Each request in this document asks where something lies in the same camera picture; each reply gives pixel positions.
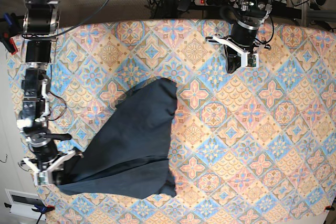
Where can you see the colourful patterned tablecloth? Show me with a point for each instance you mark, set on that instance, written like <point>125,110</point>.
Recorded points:
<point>256,146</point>

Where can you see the lower right table clamp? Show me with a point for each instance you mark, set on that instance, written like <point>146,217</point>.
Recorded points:
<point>329,208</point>

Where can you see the white floor vent box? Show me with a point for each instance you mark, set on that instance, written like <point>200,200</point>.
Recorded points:
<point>18,197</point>

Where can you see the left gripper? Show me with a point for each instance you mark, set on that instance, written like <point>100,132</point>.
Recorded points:
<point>243,34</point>

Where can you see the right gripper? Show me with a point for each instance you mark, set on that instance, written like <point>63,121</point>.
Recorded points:
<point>41,141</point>

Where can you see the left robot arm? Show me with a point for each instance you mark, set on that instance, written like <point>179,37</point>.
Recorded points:
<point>249,9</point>

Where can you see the dark navy t-shirt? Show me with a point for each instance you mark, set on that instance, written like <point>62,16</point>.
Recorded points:
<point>129,154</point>

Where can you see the white power strip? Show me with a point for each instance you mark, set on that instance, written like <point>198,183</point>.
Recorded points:
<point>213,2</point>

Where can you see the upper left table clamp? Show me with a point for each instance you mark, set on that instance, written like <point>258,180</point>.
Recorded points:
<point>12,30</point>

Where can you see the table clamp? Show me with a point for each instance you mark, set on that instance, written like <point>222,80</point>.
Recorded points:
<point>12,30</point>
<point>329,208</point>
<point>42,209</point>

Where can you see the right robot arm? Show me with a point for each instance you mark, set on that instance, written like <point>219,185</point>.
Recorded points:
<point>39,28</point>

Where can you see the lower left table clamp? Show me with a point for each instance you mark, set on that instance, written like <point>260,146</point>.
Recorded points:
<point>42,209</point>

